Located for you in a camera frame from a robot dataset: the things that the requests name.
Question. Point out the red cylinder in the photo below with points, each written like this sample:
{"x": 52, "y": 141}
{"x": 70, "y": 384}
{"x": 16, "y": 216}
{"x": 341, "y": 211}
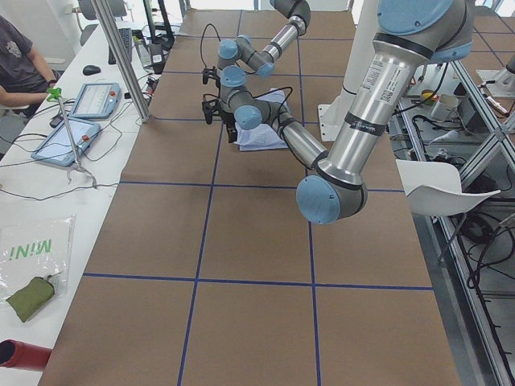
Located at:
{"x": 24, "y": 356}

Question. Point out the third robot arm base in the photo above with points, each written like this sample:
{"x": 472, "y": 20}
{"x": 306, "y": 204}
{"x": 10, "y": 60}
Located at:
{"x": 499, "y": 83}

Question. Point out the clear plastic bag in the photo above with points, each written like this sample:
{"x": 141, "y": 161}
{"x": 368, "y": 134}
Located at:
{"x": 36, "y": 248}

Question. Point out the green cloth pouch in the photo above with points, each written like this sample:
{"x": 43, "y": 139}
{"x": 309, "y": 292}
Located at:
{"x": 31, "y": 298}

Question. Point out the light blue striped shirt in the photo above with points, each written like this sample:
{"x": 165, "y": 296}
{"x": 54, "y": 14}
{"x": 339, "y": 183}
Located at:
{"x": 263, "y": 137}

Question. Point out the black computer mouse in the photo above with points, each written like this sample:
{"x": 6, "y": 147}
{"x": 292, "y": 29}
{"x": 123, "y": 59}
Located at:
{"x": 90, "y": 70}

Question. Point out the white plastic chair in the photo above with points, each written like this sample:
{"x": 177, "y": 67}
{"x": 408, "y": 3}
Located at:
{"x": 434, "y": 189}

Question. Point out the teach pendant far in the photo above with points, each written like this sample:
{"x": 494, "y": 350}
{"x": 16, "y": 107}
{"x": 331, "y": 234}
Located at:
{"x": 96, "y": 101}

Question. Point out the reacher grabber tool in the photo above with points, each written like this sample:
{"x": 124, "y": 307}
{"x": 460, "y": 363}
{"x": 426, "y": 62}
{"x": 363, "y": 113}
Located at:
{"x": 54, "y": 94}

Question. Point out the white camera post with base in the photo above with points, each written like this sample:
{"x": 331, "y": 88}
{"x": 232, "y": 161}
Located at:
{"x": 331, "y": 116}

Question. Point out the aluminium frame post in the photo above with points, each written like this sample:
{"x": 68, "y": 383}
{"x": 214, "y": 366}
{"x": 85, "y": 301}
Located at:
{"x": 109, "y": 26}

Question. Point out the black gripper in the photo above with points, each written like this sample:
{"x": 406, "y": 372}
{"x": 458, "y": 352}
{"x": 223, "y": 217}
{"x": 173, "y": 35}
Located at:
{"x": 229, "y": 121}

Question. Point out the seated person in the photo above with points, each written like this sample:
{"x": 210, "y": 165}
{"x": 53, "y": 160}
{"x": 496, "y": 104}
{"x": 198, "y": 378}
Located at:
{"x": 25, "y": 74}

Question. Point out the teach pendant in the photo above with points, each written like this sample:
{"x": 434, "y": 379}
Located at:
{"x": 96, "y": 101}
{"x": 56, "y": 148}

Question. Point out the teach pendant near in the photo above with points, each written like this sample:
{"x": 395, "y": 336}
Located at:
{"x": 56, "y": 148}

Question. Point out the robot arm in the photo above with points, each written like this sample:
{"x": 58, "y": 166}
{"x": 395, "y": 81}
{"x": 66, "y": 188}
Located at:
{"x": 262, "y": 61}
{"x": 404, "y": 36}

